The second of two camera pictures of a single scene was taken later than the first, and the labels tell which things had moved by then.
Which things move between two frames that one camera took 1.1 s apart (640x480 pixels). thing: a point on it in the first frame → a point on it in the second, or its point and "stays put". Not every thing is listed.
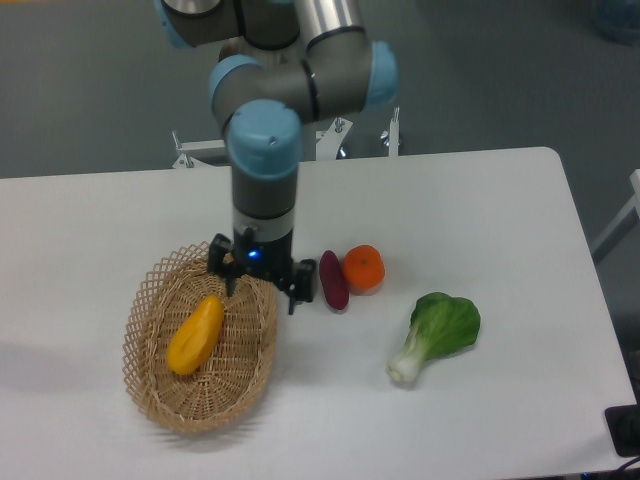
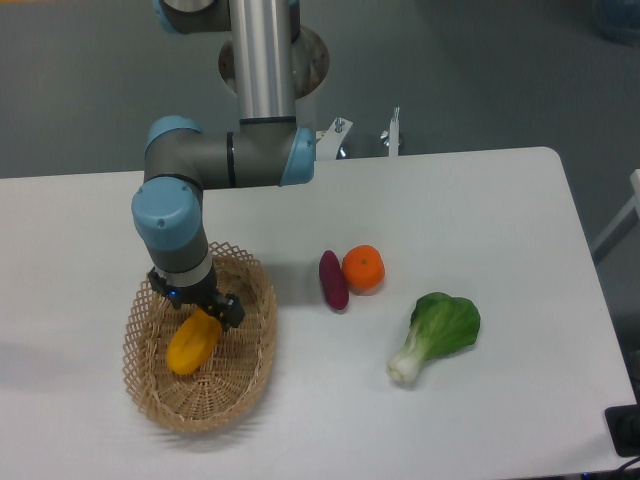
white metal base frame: x=328 y=143 stays put
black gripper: x=271 y=258 → x=225 y=306
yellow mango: x=196 y=336 stays put
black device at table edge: x=623 y=422 stays put
